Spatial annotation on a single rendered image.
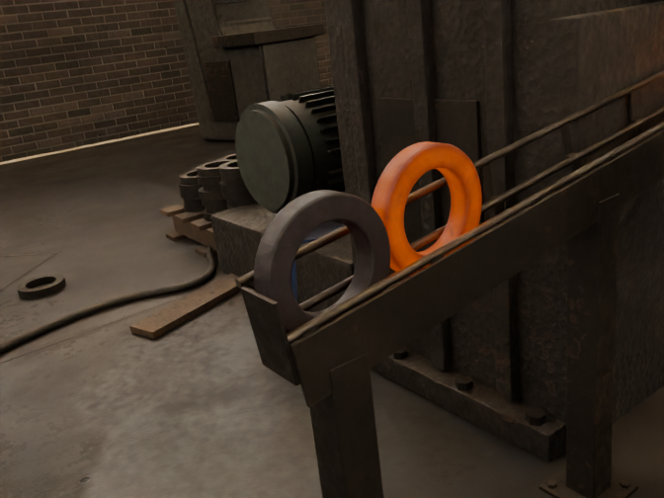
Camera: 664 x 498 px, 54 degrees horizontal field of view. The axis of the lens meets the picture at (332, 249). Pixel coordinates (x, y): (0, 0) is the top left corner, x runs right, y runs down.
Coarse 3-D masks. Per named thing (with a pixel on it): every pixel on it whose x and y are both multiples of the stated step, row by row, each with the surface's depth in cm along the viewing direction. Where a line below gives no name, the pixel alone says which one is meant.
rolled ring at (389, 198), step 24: (432, 144) 84; (384, 168) 84; (408, 168) 82; (432, 168) 85; (456, 168) 88; (384, 192) 82; (408, 192) 83; (456, 192) 91; (480, 192) 92; (384, 216) 82; (456, 216) 92; (408, 264) 86
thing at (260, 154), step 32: (288, 96) 225; (320, 96) 224; (256, 128) 218; (288, 128) 208; (320, 128) 215; (256, 160) 224; (288, 160) 208; (320, 160) 214; (256, 192) 231; (288, 192) 213; (224, 224) 248; (256, 224) 236; (224, 256) 257; (320, 256) 201; (352, 256) 194; (320, 288) 206
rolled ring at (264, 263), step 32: (320, 192) 76; (288, 224) 72; (320, 224) 75; (352, 224) 78; (256, 256) 74; (288, 256) 73; (384, 256) 82; (256, 288) 74; (288, 288) 74; (352, 288) 83; (288, 320) 75
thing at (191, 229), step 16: (224, 160) 293; (192, 176) 301; (208, 176) 279; (224, 176) 260; (240, 176) 257; (192, 192) 299; (208, 192) 282; (224, 192) 263; (240, 192) 260; (176, 208) 314; (192, 208) 304; (208, 208) 286; (224, 208) 283; (176, 224) 319; (192, 224) 287; (208, 224) 284; (176, 240) 314; (208, 240) 290
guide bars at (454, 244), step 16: (656, 128) 112; (624, 144) 107; (608, 160) 105; (576, 176) 100; (544, 192) 96; (512, 208) 93; (480, 224) 90; (496, 224) 91; (464, 240) 87; (432, 256) 84; (400, 272) 82; (368, 288) 80; (384, 288) 80; (352, 304) 77; (320, 320) 75; (288, 336) 73; (304, 336) 74
